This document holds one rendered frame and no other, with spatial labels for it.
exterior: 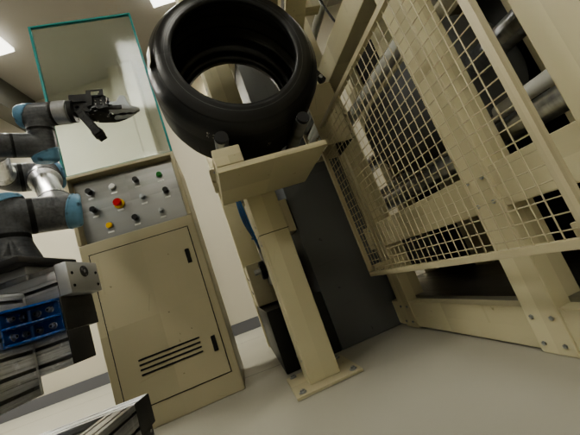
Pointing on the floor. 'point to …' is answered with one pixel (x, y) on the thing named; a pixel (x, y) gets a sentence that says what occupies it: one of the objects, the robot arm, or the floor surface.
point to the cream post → (281, 260)
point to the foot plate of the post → (301, 387)
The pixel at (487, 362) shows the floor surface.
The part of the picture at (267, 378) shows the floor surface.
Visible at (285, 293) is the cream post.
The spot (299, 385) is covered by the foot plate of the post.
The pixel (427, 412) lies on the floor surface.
